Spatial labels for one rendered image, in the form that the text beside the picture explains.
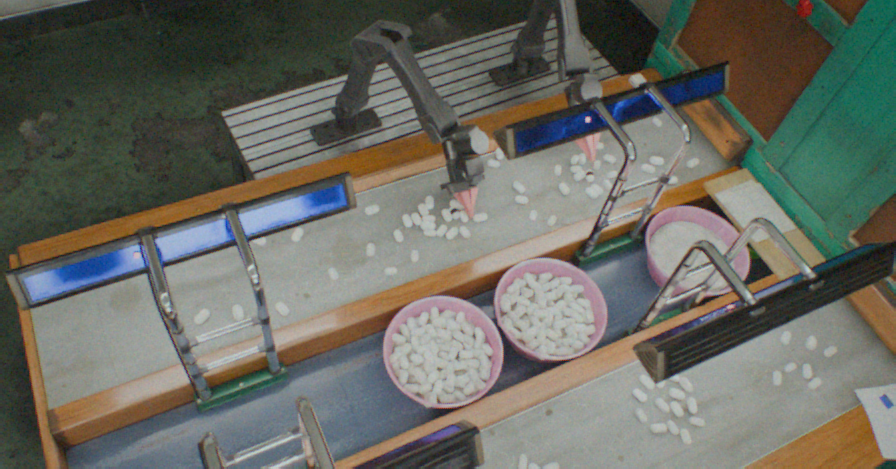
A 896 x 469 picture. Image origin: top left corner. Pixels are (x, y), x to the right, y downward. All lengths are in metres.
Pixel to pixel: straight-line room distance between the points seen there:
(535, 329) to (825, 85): 0.89
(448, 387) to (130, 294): 0.74
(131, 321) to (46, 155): 1.48
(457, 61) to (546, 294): 0.90
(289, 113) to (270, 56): 1.20
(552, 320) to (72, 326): 1.07
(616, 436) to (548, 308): 0.33
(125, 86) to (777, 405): 2.65
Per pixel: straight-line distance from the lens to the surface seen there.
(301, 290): 1.72
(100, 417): 1.64
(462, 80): 2.28
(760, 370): 1.87
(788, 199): 2.11
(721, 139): 2.15
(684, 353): 1.38
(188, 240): 1.41
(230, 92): 3.19
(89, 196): 2.95
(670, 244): 1.96
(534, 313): 1.73
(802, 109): 2.01
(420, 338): 1.67
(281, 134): 2.10
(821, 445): 1.83
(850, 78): 1.92
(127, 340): 1.72
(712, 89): 1.89
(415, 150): 1.94
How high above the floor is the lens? 2.22
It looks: 54 degrees down
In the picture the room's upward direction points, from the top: 11 degrees clockwise
